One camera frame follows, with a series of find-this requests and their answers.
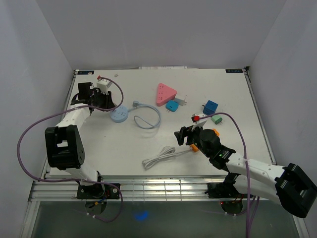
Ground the right blue corner label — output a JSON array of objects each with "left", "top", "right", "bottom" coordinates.
[{"left": 225, "top": 69, "right": 243, "bottom": 73}]

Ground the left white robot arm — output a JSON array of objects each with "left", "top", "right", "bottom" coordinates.
[{"left": 45, "top": 78, "right": 116, "bottom": 198}]

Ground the green charger plug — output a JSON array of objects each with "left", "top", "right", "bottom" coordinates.
[{"left": 211, "top": 115, "right": 223, "bottom": 125}]

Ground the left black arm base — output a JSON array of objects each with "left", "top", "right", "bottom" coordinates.
[{"left": 76, "top": 183, "right": 121, "bottom": 199}]

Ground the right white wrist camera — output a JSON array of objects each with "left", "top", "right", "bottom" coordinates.
[{"left": 192, "top": 114, "right": 207, "bottom": 131}]

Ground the dark blue cube socket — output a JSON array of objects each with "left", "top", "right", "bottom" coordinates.
[{"left": 202, "top": 100, "right": 218, "bottom": 116}]

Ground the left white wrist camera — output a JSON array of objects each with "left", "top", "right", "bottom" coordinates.
[{"left": 97, "top": 77, "right": 112, "bottom": 95}]

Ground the left blue corner label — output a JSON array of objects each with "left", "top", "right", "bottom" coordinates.
[{"left": 77, "top": 70, "right": 94, "bottom": 75}]

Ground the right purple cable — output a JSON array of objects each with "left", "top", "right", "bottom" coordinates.
[{"left": 195, "top": 112, "right": 261, "bottom": 238}]

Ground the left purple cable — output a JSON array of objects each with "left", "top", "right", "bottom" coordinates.
[{"left": 16, "top": 76, "right": 124, "bottom": 223}]

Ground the white coiled power cord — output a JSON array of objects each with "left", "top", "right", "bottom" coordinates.
[{"left": 142, "top": 145, "right": 193, "bottom": 170}]

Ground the cyan blue charger plug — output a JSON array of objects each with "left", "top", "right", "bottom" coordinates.
[{"left": 165, "top": 100, "right": 179, "bottom": 112}]

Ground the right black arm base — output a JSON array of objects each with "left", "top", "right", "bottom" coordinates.
[{"left": 205, "top": 183, "right": 247, "bottom": 198}]

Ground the blue corner label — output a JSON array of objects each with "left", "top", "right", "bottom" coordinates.
[
  {"left": 225, "top": 69, "right": 243, "bottom": 73},
  {"left": 77, "top": 70, "right": 94, "bottom": 75}
]

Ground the white charger plug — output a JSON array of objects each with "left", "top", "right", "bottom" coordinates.
[{"left": 174, "top": 94, "right": 187, "bottom": 106}]

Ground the light blue power cord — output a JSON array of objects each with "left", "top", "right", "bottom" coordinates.
[{"left": 130, "top": 100, "right": 162, "bottom": 130}]

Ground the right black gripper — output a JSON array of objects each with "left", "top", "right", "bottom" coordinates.
[{"left": 174, "top": 122, "right": 211, "bottom": 158}]

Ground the purple cable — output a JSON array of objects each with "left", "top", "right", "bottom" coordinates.
[
  {"left": 16, "top": 76, "right": 124, "bottom": 223},
  {"left": 195, "top": 112, "right": 261, "bottom": 238}
]

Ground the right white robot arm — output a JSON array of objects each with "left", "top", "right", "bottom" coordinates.
[{"left": 174, "top": 126, "right": 317, "bottom": 218}]

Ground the orange power strip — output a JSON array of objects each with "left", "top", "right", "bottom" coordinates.
[{"left": 190, "top": 128, "right": 220, "bottom": 152}]

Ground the pink triangular power strip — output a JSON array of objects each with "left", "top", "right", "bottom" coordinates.
[{"left": 156, "top": 83, "right": 177, "bottom": 107}]

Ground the round light blue power strip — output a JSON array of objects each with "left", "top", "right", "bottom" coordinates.
[{"left": 110, "top": 106, "right": 129, "bottom": 123}]

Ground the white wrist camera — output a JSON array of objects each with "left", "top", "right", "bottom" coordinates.
[
  {"left": 192, "top": 114, "right": 207, "bottom": 131},
  {"left": 97, "top": 77, "right": 112, "bottom": 95}
]

